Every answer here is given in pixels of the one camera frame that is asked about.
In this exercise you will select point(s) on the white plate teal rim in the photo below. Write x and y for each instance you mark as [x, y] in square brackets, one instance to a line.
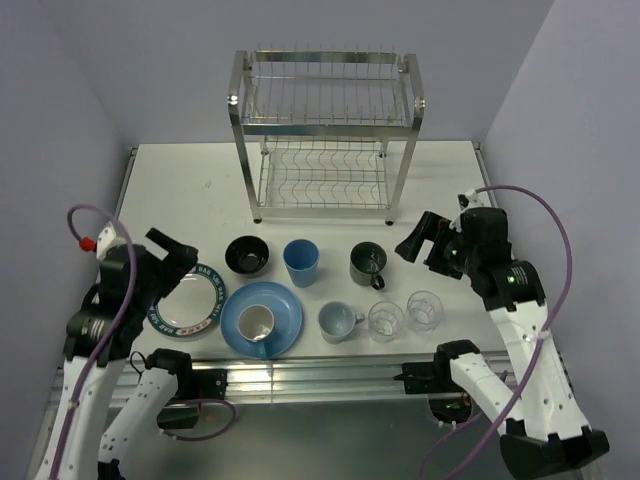
[193, 307]

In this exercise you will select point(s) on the clear glass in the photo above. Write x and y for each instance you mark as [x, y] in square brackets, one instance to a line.
[385, 321]
[425, 311]

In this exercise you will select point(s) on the dark green mug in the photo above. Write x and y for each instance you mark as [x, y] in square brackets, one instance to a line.
[367, 261]

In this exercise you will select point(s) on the blue round plate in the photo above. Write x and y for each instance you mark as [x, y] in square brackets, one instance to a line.
[287, 312]

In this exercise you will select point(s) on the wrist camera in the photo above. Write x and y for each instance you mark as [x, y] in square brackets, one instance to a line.
[469, 200]
[109, 237]

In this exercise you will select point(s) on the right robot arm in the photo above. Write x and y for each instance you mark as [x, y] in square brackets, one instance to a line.
[542, 429]

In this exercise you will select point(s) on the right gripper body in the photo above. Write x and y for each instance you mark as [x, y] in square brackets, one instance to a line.
[449, 254]

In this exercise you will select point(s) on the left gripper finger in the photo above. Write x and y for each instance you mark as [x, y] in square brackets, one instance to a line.
[162, 241]
[180, 261]

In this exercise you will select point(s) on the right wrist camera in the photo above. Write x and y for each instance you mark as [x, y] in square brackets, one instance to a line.
[469, 200]

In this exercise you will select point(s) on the blue plastic tumbler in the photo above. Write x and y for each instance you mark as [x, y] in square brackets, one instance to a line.
[301, 257]

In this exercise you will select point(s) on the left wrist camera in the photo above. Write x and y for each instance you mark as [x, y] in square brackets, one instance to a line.
[109, 237]

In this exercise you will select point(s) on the aluminium frame rail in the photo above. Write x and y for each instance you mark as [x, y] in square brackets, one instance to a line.
[314, 380]

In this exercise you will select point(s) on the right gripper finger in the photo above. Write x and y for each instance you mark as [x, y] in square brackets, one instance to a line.
[430, 225]
[409, 248]

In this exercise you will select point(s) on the blue flower mug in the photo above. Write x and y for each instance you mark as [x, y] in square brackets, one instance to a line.
[255, 324]

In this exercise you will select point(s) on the light grey mug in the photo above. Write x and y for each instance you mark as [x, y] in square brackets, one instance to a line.
[337, 321]

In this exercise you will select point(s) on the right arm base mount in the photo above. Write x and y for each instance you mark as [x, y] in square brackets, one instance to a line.
[447, 402]

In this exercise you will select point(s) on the black bowl tan outside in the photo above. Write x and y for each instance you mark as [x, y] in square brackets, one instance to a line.
[247, 256]

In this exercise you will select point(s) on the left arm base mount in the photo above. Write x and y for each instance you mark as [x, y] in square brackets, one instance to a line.
[182, 412]

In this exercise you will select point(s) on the clear glass right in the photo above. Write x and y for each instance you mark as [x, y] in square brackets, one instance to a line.
[425, 311]

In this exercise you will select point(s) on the steel two-tier dish rack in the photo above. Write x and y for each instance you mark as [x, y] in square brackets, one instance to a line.
[325, 133]

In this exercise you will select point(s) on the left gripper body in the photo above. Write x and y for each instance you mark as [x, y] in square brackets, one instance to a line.
[158, 284]

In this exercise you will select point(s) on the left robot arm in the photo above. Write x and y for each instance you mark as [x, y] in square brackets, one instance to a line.
[99, 340]

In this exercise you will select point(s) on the clear glass left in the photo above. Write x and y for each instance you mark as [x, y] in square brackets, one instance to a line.
[385, 321]

